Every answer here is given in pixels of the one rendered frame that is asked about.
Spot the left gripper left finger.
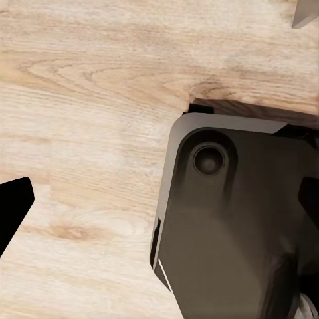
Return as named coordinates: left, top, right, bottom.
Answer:
left=0, top=177, right=35, bottom=256

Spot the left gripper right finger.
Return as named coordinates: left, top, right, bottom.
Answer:
left=298, top=177, right=319, bottom=230

